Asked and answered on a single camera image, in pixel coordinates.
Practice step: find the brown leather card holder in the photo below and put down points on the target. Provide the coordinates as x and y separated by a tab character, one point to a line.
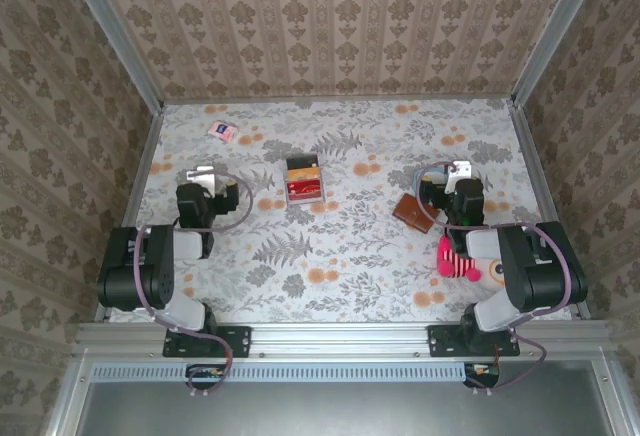
412	211

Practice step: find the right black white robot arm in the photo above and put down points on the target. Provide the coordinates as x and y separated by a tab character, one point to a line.
530	266

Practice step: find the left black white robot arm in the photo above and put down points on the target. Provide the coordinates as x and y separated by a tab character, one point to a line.
150	266

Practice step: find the gold card stack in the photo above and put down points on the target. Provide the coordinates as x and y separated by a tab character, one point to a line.
304	172

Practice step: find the black card stack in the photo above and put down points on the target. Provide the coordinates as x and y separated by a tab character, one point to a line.
301	161

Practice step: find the light blue lidded container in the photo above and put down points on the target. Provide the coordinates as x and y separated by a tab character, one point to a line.
434	173

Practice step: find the pink striped plush doll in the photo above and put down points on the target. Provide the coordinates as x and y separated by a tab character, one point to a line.
452	258

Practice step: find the pink tissue packet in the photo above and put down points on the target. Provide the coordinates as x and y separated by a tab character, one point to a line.
222	131

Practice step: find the floral patterned table cover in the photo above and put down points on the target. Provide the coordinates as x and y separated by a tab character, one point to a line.
350	266

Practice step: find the small black electronics board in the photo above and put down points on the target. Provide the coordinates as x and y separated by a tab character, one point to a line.
205	372
482	371

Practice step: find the grey metal panel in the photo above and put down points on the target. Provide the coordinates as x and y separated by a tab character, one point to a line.
340	411

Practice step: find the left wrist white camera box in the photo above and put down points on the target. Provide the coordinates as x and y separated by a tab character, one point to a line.
200	176

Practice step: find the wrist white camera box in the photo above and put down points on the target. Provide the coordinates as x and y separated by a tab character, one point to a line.
200	176
462	170

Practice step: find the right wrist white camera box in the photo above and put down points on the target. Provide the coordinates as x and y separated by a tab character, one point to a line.
462	170

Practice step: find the aluminium side rail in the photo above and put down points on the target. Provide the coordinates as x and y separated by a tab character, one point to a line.
539	181
131	206

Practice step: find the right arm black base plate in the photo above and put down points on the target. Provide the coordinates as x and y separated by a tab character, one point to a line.
442	341

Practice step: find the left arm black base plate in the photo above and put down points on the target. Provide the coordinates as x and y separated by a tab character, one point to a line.
240	338

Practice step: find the aluminium corner post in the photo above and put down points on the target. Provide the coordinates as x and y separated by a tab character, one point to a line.
554	31
120	41

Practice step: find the aluminium front rail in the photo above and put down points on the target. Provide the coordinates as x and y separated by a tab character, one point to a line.
340	338

